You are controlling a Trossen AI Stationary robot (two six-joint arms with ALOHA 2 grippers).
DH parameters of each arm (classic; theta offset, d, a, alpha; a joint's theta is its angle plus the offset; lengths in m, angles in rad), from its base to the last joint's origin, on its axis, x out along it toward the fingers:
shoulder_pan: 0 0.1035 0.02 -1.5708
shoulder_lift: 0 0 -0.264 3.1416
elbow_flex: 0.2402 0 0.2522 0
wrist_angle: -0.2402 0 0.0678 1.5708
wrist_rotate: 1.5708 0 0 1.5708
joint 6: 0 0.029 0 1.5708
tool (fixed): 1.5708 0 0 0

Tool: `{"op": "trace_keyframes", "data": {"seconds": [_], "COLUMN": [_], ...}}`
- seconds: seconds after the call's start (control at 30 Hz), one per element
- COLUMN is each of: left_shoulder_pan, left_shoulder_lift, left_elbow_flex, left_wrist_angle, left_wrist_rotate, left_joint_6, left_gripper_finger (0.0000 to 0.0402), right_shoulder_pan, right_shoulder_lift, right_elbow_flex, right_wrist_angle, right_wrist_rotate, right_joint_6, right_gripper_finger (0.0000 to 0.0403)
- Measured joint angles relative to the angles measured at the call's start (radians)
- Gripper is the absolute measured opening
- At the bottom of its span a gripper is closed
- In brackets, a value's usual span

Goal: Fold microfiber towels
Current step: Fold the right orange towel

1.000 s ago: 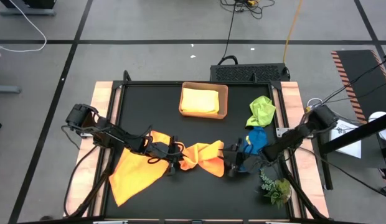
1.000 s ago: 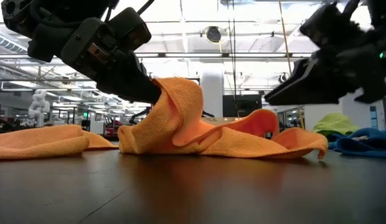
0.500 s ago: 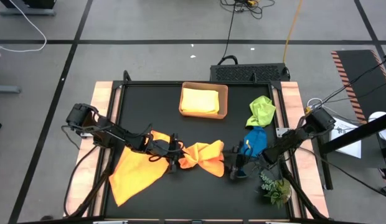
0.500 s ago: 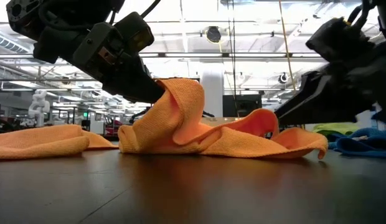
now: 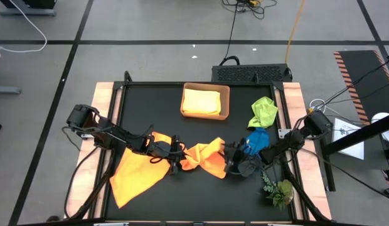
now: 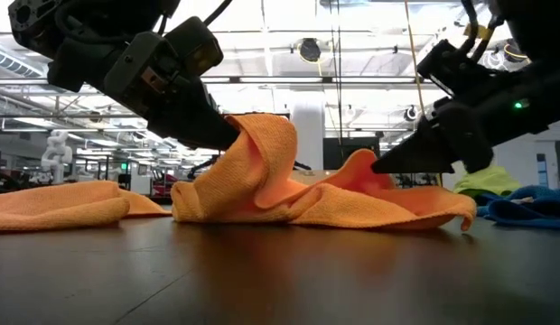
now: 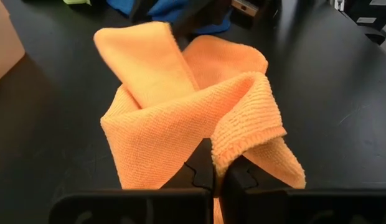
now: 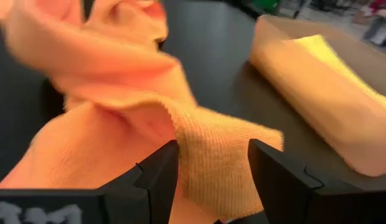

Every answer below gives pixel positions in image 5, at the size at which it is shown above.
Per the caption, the black orange striped mat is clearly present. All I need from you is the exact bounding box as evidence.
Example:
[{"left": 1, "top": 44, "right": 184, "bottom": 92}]
[{"left": 334, "top": 50, "right": 389, "bottom": 126}]

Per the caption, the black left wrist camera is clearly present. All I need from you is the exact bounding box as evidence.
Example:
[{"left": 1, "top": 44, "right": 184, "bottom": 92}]
[{"left": 153, "top": 141, "right": 173, "bottom": 156}]

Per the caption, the light wooden side board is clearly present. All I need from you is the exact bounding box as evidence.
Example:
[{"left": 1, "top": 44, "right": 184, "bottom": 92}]
[
  {"left": 281, "top": 82, "right": 333, "bottom": 220},
  {"left": 64, "top": 82, "right": 123, "bottom": 220}
]

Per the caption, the yellow floor cable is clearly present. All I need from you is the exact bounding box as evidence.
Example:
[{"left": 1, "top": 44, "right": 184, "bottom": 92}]
[{"left": 284, "top": 0, "right": 306, "bottom": 65}]

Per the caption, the white paper sheet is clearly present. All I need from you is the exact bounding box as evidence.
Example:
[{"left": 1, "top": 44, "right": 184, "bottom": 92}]
[{"left": 331, "top": 117, "right": 365, "bottom": 161}]

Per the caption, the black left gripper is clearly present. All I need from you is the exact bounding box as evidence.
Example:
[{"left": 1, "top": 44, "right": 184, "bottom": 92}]
[{"left": 146, "top": 134, "right": 186, "bottom": 176}]

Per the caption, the grey desk foot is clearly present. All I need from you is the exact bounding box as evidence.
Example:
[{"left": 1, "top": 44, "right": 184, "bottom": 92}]
[{"left": 0, "top": 8, "right": 57, "bottom": 17}]

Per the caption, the blue microfiber towel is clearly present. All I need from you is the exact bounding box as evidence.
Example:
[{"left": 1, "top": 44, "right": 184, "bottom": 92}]
[{"left": 240, "top": 127, "right": 270, "bottom": 157}]

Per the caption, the white floor cable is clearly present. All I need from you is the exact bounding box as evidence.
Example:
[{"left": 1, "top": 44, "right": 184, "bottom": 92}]
[{"left": 0, "top": 0, "right": 48, "bottom": 53}]

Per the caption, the black computer case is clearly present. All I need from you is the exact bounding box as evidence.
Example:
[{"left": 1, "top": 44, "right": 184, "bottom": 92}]
[{"left": 211, "top": 63, "right": 293, "bottom": 83}]

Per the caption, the thin black cable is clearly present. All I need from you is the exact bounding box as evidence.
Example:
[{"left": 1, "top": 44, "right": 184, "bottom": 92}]
[
  {"left": 322, "top": 59, "right": 389, "bottom": 106},
  {"left": 328, "top": 80, "right": 389, "bottom": 106}
]

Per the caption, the grey floor bar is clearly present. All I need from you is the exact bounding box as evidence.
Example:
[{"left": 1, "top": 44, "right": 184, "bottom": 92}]
[{"left": 0, "top": 85, "right": 23, "bottom": 95}]

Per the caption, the black metal beam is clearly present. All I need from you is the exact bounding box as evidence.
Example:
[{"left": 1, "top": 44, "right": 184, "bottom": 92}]
[{"left": 321, "top": 112, "right": 389, "bottom": 157}]

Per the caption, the orange plastic bin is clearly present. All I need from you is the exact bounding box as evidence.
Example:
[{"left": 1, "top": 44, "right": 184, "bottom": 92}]
[{"left": 179, "top": 82, "right": 231, "bottom": 121}]

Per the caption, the black stand post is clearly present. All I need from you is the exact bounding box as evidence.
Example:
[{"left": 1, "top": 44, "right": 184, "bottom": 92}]
[{"left": 319, "top": 137, "right": 336, "bottom": 193}]

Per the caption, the orange microfiber towel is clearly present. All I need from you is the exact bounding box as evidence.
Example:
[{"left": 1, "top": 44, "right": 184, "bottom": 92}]
[
  {"left": 109, "top": 131, "right": 173, "bottom": 209},
  {"left": 180, "top": 137, "right": 228, "bottom": 180}
]

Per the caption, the black cable bundle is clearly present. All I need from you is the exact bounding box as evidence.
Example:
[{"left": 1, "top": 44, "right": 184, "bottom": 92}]
[{"left": 221, "top": 0, "right": 279, "bottom": 20}]

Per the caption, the white cable coil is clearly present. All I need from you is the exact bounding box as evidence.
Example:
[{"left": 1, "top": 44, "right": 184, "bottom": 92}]
[{"left": 309, "top": 98, "right": 328, "bottom": 110}]

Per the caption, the green microfiber towel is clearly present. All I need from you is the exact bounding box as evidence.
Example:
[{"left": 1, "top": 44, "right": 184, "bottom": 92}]
[{"left": 247, "top": 96, "right": 279, "bottom": 129}]

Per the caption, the artificial green plant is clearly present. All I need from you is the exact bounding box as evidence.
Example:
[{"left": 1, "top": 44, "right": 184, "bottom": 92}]
[{"left": 260, "top": 171, "right": 295, "bottom": 211}]

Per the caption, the white round object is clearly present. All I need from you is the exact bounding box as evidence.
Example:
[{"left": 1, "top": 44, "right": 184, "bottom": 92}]
[{"left": 371, "top": 112, "right": 389, "bottom": 143}]

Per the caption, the black support leg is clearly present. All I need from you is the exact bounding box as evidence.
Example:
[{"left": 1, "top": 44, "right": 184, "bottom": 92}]
[
  {"left": 280, "top": 156, "right": 329, "bottom": 222},
  {"left": 67, "top": 153, "right": 115, "bottom": 220}
]

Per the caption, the yellow microfiber towel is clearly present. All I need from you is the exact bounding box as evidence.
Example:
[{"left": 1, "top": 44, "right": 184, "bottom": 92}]
[{"left": 181, "top": 89, "right": 222, "bottom": 116}]

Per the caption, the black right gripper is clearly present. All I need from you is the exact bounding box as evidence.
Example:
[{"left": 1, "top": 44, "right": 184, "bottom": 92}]
[{"left": 223, "top": 141, "right": 264, "bottom": 178}]

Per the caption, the long black floor cable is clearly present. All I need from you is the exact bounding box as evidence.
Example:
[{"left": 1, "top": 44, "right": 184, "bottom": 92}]
[{"left": 299, "top": 146, "right": 389, "bottom": 202}]

